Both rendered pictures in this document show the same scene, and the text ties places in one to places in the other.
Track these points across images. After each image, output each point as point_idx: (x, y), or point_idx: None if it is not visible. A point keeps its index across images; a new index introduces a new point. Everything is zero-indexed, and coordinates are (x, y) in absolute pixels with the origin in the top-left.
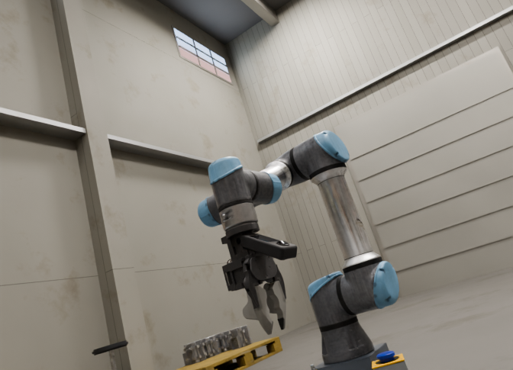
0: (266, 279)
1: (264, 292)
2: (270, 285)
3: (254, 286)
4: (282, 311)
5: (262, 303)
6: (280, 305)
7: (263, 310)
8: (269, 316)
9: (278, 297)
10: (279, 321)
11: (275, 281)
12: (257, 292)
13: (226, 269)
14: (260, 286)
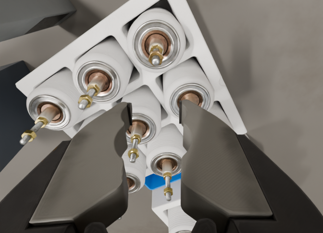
0: None
1: (193, 173)
2: (102, 219)
3: (275, 212)
4: (121, 115)
5: (219, 140)
6: (117, 126)
7: (214, 124)
8: (192, 110)
9: (110, 146)
10: (131, 116)
11: (64, 224)
12: (247, 178)
13: None
14: (218, 205)
